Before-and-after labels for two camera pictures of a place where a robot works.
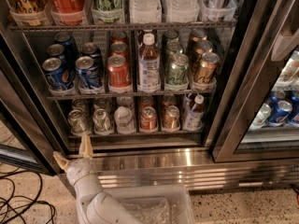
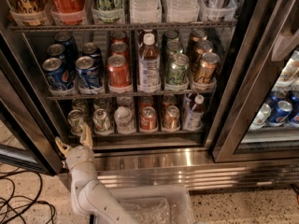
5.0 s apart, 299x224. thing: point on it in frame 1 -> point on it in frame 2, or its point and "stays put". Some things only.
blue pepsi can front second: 88,73 stays put
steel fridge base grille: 194,168 stays put
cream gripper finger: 62,161 -> 64,148
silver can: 78,123 stays put
